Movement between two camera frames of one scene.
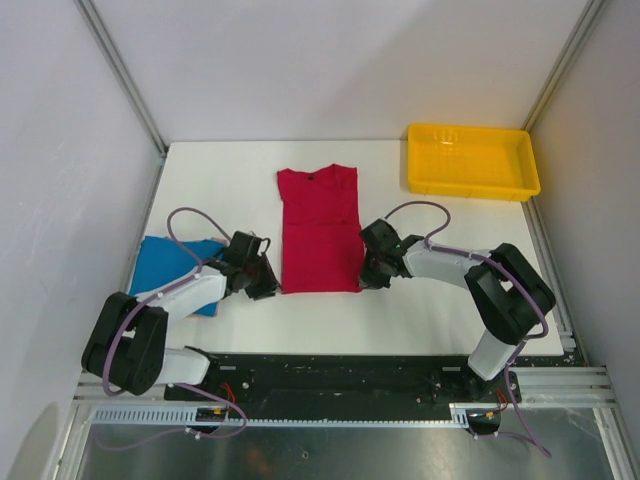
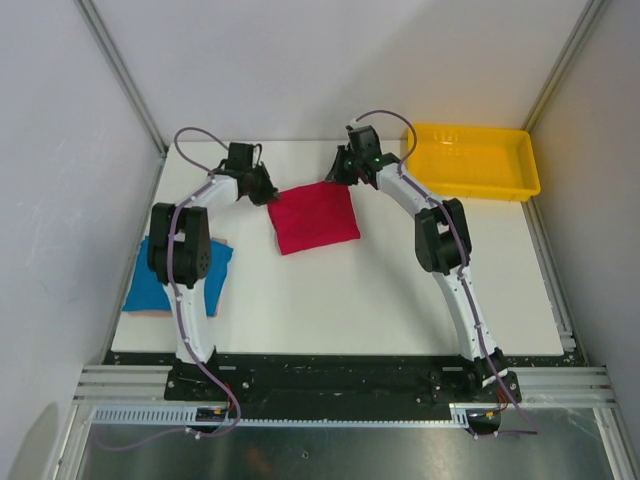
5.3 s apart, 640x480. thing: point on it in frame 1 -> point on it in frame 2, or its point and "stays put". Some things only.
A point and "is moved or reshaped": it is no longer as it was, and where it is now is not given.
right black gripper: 370,281 -> 337,174
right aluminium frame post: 585,24 stays put
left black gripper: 270,284 -> 269,193
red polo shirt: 323,248 is moved or reshaped
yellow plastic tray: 472,161 stays put
